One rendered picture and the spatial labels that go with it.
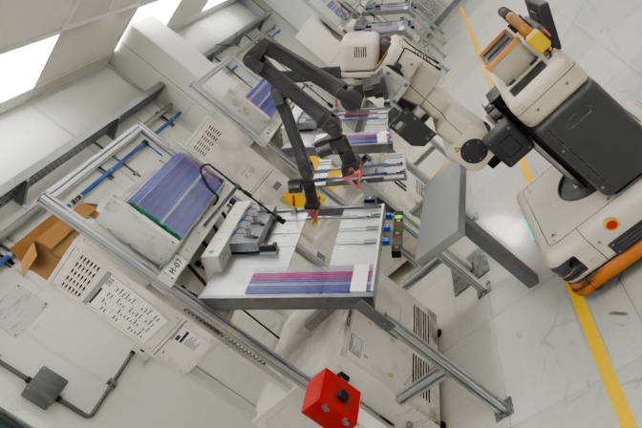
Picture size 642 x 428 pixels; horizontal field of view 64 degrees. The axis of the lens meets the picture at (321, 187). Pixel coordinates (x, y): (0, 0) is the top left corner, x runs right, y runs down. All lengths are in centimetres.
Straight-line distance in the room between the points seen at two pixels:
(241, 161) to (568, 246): 212
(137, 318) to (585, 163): 185
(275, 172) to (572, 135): 201
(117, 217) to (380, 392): 129
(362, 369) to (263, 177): 166
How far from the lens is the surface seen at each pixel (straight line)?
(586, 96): 195
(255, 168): 345
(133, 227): 223
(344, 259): 220
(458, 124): 206
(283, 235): 244
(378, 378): 228
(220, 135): 343
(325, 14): 680
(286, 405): 248
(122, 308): 236
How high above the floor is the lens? 145
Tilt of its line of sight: 10 degrees down
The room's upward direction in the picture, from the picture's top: 52 degrees counter-clockwise
